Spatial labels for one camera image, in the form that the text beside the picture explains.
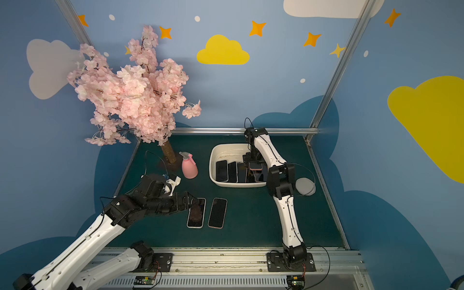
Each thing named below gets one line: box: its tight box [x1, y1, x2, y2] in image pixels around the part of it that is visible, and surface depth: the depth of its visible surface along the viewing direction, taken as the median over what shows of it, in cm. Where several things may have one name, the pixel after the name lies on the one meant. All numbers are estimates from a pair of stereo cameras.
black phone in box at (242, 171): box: [237, 163, 248, 184], surface depth 100 cm
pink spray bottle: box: [178, 151, 199, 180], surface depth 97 cm
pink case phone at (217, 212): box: [207, 197, 228, 229], surface depth 90 cm
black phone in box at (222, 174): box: [215, 160, 228, 182], surface depth 107 cm
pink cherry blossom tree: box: [67, 24, 202, 164], surface depth 67 cm
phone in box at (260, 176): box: [253, 168, 268, 182], surface depth 104 cm
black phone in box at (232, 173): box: [227, 161, 237, 184], surface depth 103 cm
